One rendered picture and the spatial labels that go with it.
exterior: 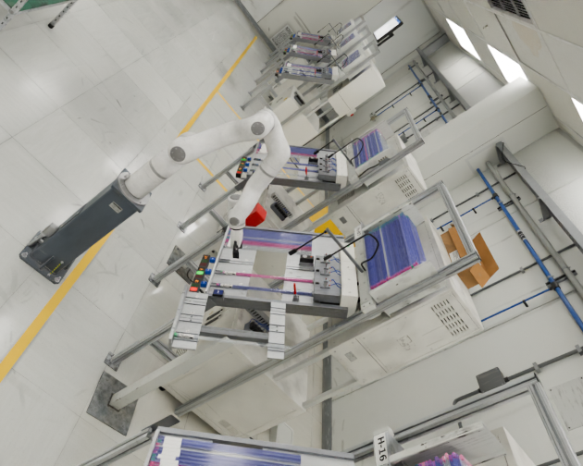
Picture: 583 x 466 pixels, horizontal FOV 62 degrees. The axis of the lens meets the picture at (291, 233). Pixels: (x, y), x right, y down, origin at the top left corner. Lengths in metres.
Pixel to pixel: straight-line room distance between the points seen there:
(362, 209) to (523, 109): 2.44
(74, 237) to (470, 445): 2.02
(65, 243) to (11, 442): 0.94
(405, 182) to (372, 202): 0.29
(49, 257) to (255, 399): 1.36
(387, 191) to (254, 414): 1.84
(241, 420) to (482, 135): 3.86
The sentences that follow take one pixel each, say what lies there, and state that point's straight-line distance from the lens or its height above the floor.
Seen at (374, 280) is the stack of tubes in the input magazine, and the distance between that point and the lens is 2.40.
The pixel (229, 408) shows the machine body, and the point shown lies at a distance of 2.99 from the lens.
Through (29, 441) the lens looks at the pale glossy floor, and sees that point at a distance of 2.50.
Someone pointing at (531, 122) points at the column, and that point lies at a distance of 5.67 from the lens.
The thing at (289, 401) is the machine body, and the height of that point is 0.59.
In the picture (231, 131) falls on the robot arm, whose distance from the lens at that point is 2.19.
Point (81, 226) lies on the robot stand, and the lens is 2.63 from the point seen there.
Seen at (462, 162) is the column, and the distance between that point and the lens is 5.61.
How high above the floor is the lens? 2.07
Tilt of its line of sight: 21 degrees down
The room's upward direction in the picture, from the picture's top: 58 degrees clockwise
